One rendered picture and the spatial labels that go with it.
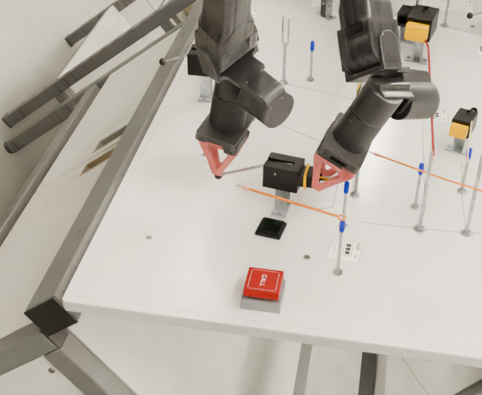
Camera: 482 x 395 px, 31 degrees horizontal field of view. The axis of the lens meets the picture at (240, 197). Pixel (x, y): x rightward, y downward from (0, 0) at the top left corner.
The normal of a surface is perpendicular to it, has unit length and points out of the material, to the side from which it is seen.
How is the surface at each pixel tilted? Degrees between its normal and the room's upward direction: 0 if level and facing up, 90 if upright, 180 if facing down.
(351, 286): 52
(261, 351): 0
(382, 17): 31
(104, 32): 0
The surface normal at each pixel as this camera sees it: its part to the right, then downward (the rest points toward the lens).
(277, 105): 0.65, 0.56
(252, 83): -0.13, -0.50
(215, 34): -0.68, 0.57
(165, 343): 0.78, -0.40
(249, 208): 0.00, -0.80
